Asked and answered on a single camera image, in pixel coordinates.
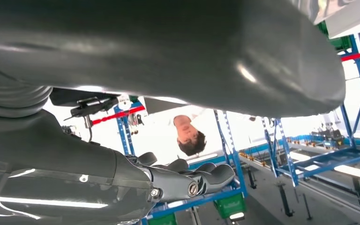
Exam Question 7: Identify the stainless steel workbench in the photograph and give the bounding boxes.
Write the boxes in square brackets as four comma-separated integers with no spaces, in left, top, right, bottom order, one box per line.
[292,0,360,39]

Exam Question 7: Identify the person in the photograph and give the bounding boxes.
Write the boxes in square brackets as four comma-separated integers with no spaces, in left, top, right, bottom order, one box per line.
[167,105,208,157]

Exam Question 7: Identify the black clamp tool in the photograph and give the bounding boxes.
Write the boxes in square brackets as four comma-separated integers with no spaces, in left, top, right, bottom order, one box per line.
[63,96,120,129]

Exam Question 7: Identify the green plastic crate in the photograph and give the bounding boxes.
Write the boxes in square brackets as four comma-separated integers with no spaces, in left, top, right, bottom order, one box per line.
[147,213,178,225]
[317,21,352,52]
[213,192,248,220]

